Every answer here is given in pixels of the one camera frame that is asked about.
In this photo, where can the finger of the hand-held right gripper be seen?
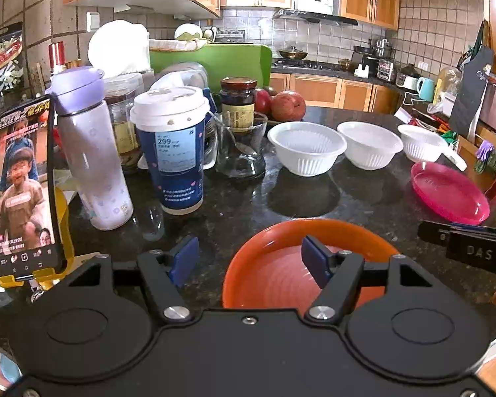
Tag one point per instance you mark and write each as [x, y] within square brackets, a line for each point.
[432, 235]
[479, 228]

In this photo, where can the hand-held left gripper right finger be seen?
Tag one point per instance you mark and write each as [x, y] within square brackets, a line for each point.
[314, 262]

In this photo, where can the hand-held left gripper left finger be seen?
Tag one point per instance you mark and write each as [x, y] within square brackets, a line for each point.
[184, 258]

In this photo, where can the orange plate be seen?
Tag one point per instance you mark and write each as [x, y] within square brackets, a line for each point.
[272, 264]

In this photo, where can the pink plate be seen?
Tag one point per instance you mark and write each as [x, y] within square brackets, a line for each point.
[450, 192]

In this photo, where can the white ribbed plastic bowl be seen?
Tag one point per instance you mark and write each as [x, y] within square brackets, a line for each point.
[423, 144]
[370, 144]
[306, 149]

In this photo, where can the small clear glass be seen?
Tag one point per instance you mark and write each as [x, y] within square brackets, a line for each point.
[153, 221]

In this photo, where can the blue paper cup white lid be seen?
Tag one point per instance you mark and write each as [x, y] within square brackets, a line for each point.
[177, 157]

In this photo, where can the clear glass cup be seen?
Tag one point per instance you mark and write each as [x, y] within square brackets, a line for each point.
[242, 161]

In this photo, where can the metal spoon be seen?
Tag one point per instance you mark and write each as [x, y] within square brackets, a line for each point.
[242, 147]

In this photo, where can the purple water bottle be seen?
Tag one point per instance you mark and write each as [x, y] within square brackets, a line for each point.
[95, 161]

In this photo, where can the black apron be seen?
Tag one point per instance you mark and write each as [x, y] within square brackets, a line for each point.
[473, 91]

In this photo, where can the glass jar yellow label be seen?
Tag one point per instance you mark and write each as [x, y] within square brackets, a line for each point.
[124, 132]

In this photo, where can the yellow oil bottle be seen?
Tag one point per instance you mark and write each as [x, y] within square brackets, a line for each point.
[445, 84]

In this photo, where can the pale red apple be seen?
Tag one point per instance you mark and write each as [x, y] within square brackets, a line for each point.
[288, 105]

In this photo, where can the blue tissue pack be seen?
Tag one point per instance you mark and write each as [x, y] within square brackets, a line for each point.
[208, 99]

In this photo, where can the dark sauce jar red lid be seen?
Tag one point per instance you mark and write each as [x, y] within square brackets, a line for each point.
[237, 103]

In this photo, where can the dark red apple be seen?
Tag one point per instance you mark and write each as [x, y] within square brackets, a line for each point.
[262, 101]

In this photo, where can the wooden lower cabinets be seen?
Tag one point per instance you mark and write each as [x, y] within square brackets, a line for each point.
[326, 91]

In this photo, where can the black smartphone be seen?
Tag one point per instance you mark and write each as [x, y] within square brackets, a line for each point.
[22, 190]

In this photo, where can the green cutting board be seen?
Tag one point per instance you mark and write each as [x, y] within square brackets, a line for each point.
[215, 62]

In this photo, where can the wok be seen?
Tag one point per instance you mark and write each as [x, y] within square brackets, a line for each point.
[293, 53]

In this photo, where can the white plastic bag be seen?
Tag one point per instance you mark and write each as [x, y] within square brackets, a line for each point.
[115, 47]

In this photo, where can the red can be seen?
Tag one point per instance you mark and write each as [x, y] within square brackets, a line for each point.
[56, 56]

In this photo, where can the range hood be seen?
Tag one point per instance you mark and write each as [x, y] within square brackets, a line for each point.
[314, 16]

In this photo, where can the black snack bag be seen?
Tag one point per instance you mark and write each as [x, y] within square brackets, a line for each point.
[2, 62]

